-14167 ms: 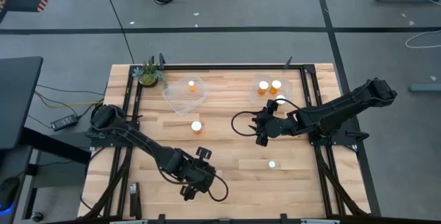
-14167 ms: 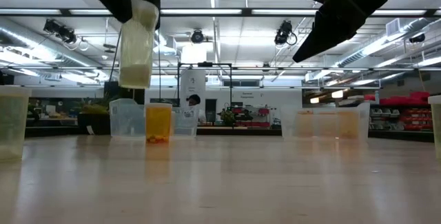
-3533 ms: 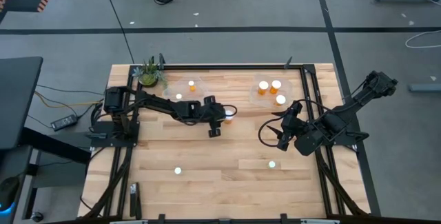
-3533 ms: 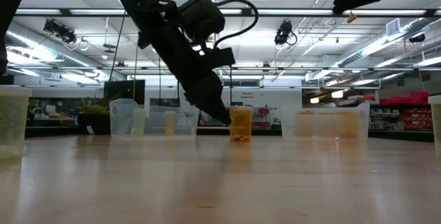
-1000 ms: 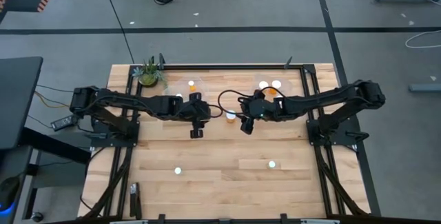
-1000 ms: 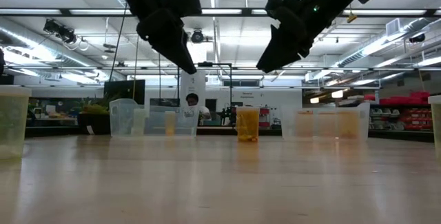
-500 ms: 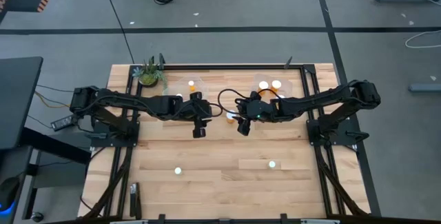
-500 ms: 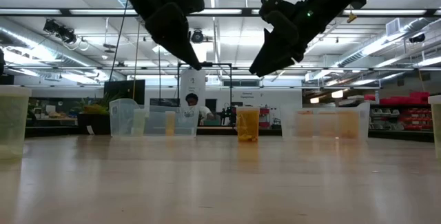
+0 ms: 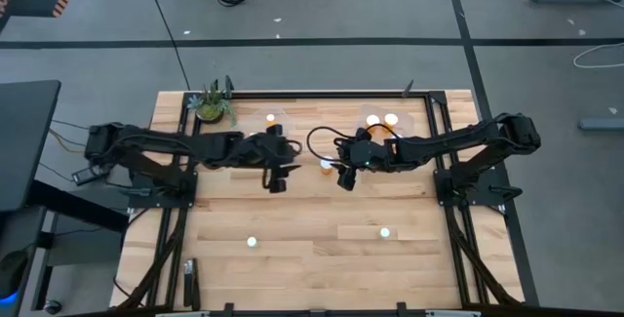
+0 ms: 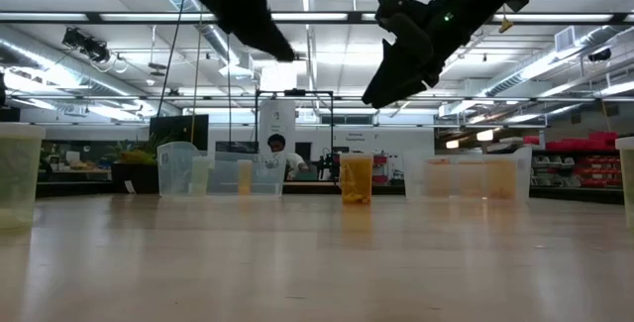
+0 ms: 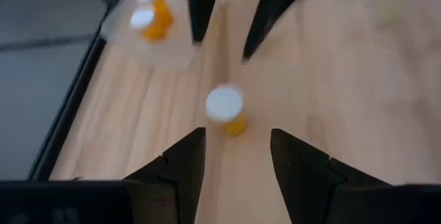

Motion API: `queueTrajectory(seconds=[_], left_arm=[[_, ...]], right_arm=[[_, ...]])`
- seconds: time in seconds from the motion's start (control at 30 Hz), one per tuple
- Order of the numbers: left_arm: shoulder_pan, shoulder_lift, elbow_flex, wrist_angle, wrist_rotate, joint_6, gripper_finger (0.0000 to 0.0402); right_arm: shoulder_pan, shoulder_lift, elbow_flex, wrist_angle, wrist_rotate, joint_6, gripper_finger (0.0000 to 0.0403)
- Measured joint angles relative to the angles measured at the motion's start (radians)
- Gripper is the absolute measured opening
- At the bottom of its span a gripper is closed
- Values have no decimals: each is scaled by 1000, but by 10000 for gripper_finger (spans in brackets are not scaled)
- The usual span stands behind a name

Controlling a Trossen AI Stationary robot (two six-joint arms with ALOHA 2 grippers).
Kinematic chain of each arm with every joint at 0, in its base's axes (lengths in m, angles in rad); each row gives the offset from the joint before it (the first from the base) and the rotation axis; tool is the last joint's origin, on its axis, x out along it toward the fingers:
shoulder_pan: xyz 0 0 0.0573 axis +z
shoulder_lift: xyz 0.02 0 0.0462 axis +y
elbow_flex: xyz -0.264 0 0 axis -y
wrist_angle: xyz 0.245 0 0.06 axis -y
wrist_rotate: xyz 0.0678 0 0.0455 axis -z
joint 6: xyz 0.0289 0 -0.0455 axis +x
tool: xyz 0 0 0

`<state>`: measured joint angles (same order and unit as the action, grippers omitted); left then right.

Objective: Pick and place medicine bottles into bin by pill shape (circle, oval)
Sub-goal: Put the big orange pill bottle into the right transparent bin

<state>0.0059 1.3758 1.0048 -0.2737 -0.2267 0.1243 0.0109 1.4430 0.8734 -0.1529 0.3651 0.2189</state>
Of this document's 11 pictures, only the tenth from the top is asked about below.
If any black monitor screen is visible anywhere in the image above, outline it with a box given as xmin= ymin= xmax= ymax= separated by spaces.
xmin=150 ymin=113 xmax=210 ymax=152

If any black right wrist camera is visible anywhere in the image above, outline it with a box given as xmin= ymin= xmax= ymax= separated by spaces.
xmin=374 ymin=0 xmax=435 ymax=58

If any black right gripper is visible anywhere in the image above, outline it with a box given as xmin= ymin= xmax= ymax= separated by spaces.
xmin=363 ymin=0 xmax=496 ymax=109

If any person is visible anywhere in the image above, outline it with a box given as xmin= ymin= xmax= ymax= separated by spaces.
xmin=265 ymin=133 xmax=309 ymax=182

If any black overhead frame beam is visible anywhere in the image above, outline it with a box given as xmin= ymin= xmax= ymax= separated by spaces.
xmin=0 ymin=10 xmax=634 ymax=25

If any red storage bins shelf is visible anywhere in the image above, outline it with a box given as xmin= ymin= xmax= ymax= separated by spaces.
xmin=523 ymin=131 xmax=620 ymax=189

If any thin black hanging cable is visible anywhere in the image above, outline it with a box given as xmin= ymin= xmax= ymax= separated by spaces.
xmin=156 ymin=0 xmax=188 ymax=118

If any silver ceiling ventilation duct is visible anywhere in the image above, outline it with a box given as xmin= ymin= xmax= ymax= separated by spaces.
xmin=148 ymin=0 xmax=254 ymax=78

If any black ceiling camera with cables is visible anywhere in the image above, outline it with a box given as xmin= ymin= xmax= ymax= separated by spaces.
xmin=61 ymin=26 xmax=128 ymax=74

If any clear plastic bin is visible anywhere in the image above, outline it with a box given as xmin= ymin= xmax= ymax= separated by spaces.
xmin=402 ymin=146 xmax=534 ymax=203
xmin=157 ymin=141 xmax=287 ymax=199

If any white column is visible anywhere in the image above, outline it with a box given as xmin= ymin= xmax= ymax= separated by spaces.
xmin=258 ymin=99 xmax=297 ymax=158

